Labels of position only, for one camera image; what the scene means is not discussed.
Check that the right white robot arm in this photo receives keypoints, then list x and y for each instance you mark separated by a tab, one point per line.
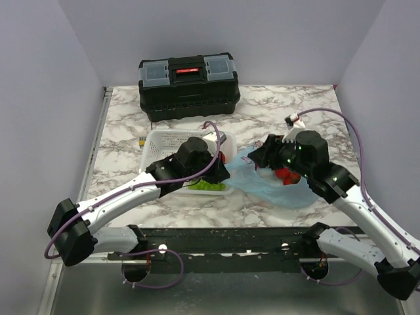
394	256

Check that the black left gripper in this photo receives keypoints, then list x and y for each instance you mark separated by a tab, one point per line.
220	173

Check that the light blue plastic bag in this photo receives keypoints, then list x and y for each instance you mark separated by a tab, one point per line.
264	184

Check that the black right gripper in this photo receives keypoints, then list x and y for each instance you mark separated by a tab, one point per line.
269	152

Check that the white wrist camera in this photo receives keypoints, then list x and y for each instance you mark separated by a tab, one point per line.
294	126
211	139

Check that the black plastic toolbox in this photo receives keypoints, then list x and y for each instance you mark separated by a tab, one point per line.
175	88

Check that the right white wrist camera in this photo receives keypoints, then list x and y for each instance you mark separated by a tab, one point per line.
294	126

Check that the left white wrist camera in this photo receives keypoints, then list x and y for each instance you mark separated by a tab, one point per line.
211	139

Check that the green fake grape bunch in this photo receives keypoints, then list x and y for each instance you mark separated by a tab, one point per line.
205	186

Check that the small teal orange tool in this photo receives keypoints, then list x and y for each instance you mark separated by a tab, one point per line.
142	141

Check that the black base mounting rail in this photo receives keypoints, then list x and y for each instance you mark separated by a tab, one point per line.
223	250

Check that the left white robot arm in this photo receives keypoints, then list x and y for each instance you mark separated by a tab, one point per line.
78	230

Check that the white plastic basket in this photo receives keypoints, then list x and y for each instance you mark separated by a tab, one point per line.
161	143

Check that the red fake fruit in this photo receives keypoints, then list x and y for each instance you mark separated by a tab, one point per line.
287	177

